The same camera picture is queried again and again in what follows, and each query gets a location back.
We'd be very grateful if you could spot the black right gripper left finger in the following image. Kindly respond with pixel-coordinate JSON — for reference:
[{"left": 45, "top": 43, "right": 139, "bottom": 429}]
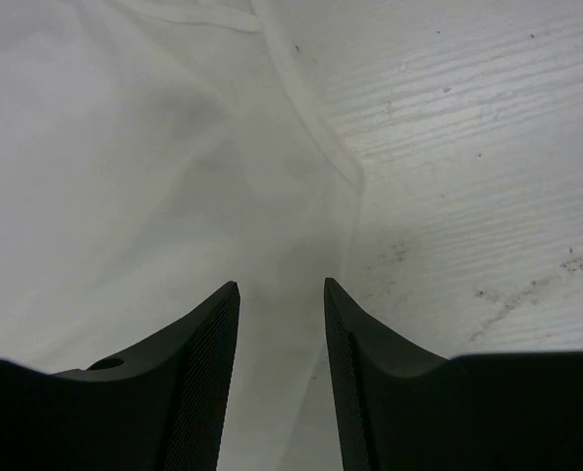
[{"left": 0, "top": 282, "right": 240, "bottom": 470}]

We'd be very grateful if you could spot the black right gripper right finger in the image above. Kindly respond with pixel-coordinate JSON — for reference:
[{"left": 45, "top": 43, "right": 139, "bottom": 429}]
[{"left": 324, "top": 279, "right": 583, "bottom": 470}]

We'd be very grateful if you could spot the white tank top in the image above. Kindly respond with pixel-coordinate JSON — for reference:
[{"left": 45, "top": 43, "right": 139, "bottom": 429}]
[{"left": 0, "top": 1, "right": 363, "bottom": 470}]

